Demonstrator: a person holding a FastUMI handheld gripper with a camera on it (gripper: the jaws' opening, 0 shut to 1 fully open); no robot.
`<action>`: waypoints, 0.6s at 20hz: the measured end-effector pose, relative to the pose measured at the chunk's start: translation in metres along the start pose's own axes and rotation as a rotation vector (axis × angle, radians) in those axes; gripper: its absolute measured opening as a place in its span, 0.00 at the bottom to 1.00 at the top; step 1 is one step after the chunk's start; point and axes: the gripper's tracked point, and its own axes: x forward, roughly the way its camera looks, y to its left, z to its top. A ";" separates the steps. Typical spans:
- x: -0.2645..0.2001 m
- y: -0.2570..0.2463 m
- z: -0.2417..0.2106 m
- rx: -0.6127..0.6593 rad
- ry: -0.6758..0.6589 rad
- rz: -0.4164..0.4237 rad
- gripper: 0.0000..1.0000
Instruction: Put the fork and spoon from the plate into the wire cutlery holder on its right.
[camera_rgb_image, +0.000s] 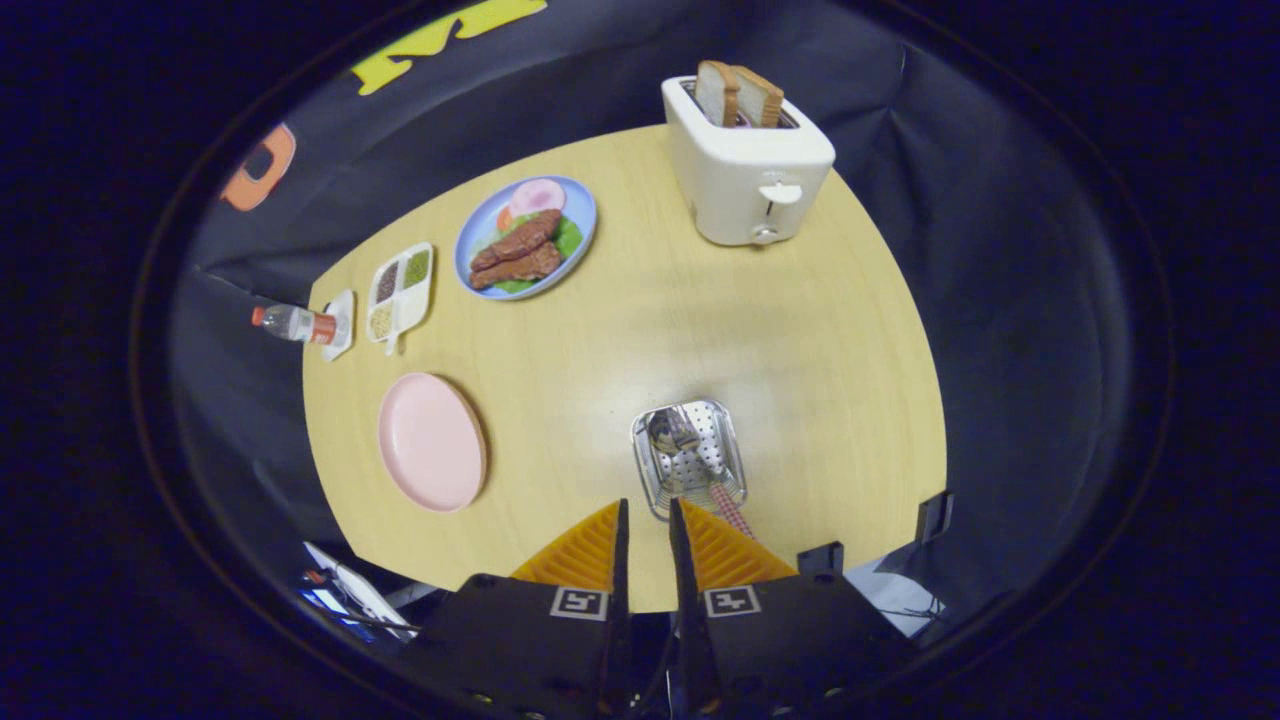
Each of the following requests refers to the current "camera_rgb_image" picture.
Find metal wire basket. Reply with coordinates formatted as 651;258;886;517
630;399;749;523

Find white square coaster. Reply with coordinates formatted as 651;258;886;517
320;289;357;362

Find pink ham slice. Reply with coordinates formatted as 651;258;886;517
507;179;567;217

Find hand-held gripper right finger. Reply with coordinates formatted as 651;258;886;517
668;497;916;720

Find white divided bean dish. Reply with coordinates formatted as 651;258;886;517
365;241;435;357

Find white flat panel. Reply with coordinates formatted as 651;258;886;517
303;540;416;641

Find blue food plate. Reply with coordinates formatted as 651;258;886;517
453;175;599;302

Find metal fork checkered handle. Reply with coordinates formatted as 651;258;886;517
690;440;759;542

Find toast bread slice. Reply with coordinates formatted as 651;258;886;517
694;60;741;128
730;65;786;128

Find clear plastic water bottle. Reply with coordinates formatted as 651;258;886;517
250;304;339;346

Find brown meat strip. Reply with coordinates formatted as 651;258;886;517
468;240;563;291
478;208;563;269

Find blue lit screen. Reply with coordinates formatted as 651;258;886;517
298;585;351;627

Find white toaster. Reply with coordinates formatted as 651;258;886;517
661;75;837;248

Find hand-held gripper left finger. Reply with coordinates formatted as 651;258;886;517
420;498;633;720

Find pink round plate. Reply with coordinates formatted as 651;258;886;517
377;372;489;514

